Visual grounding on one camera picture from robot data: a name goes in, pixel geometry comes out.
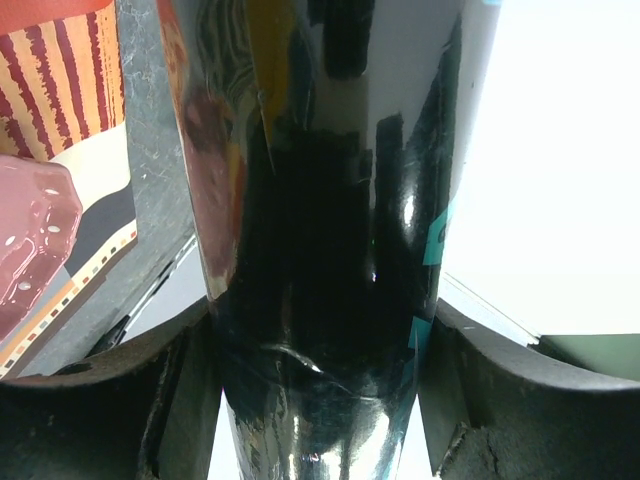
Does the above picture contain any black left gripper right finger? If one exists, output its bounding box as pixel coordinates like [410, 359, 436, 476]
[419, 301, 639, 479]

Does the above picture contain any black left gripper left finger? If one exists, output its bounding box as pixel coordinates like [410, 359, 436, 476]
[1, 299, 220, 479]

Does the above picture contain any black shuttlecock tube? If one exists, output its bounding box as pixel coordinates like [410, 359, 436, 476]
[157, 0, 501, 479]

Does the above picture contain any pink dotted plate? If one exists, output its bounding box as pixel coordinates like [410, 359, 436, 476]
[1, 155, 83, 338]

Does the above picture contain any colourful patchwork placemat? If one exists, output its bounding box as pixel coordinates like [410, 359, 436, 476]
[1, 1, 137, 380]

